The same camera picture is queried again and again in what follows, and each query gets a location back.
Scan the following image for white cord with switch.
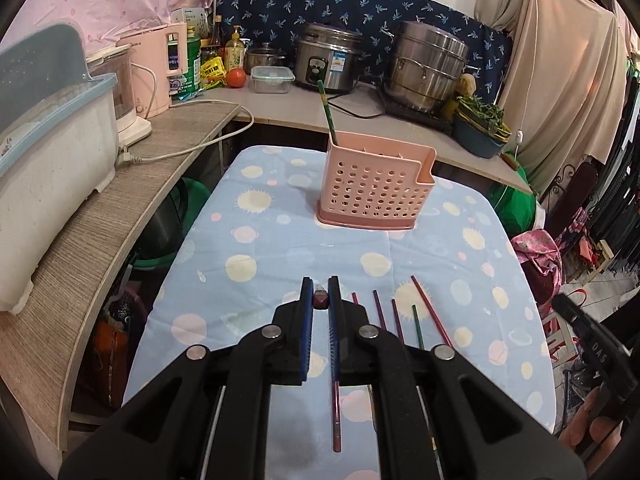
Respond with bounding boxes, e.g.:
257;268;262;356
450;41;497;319
512;0;546;161

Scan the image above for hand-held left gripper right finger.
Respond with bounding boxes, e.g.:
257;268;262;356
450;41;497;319
327;275;586;480

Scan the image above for pink perforated utensil basket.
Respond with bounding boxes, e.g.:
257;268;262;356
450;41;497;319
315;137;437;232

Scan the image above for yellow dish soap bottle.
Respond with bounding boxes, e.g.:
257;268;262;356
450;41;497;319
223;25;247;71

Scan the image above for large steel steamer pot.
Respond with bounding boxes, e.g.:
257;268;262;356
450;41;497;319
382;20;481;113

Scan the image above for dark hanging clothes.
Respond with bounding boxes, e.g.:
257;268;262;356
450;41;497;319
590;55;640;281

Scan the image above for yellow snack packet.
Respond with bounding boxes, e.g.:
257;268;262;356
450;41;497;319
200;56;226;83

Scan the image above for white dish box blue lid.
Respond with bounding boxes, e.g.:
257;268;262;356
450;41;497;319
0;22;121;316

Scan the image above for pink electric kettle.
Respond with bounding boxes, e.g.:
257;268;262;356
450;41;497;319
120;22;188;116

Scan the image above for black iron rack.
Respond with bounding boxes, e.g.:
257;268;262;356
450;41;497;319
542;160;601;221

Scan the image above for small lidded steel pot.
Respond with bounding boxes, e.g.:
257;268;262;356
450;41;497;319
245;42;287;75

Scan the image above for yellow plastic basin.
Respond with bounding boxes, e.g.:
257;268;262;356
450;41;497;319
452;102;513;143

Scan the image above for white green carton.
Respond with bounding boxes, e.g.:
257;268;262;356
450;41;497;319
170;7;208;36

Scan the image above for dark metal pot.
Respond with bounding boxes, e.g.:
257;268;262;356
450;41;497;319
140;200;186;261

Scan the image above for white blender appliance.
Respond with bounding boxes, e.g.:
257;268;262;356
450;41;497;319
86;44;153;146

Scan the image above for beige curtain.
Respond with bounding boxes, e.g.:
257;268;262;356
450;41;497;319
475;0;631;196

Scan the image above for steel rice cooker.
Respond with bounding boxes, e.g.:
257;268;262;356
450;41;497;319
292;22;363;93

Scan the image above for blue plastic basin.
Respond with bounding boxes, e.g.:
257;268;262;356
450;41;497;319
452;110;508;159

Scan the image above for orange bag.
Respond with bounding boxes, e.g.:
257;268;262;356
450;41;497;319
95;320;131;406

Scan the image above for black induction cooker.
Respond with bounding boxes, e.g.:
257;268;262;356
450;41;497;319
377;87;456;128

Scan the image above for clear food container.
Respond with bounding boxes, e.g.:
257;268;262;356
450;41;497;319
250;66;296;94

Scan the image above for red white plastic stool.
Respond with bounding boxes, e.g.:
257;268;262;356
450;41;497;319
545;310;581;361

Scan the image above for green chopstick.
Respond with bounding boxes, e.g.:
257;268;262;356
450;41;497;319
412;305;426;352
318;80;340;147

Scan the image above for wooden kitchen counter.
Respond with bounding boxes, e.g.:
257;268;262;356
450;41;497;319
0;80;533;451

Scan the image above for navy printed cloth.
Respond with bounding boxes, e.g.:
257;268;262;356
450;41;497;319
215;0;516;91

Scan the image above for green can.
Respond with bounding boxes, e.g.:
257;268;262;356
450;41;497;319
170;25;203;101

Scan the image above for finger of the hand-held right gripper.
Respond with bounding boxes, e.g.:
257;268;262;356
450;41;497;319
552;294;609;357

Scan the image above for green plastic bucket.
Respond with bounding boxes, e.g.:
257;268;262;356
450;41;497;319
132;176;217;272

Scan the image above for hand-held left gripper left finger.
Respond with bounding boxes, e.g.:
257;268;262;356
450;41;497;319
57;276;316;480

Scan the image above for green plastic bag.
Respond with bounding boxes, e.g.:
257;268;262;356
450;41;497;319
487;165;543;236

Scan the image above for blue dotted tablecloth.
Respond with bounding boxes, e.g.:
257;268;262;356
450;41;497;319
120;145;556;480

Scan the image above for black power cable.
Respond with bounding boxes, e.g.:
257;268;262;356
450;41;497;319
325;92;386;120

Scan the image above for green leafy vegetables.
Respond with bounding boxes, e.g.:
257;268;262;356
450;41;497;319
457;95;512;136

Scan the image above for white power cable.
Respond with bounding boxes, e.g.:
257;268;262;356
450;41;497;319
117;100;256;166

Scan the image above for pink floral cloth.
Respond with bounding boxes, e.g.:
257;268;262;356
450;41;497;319
510;230;566;311

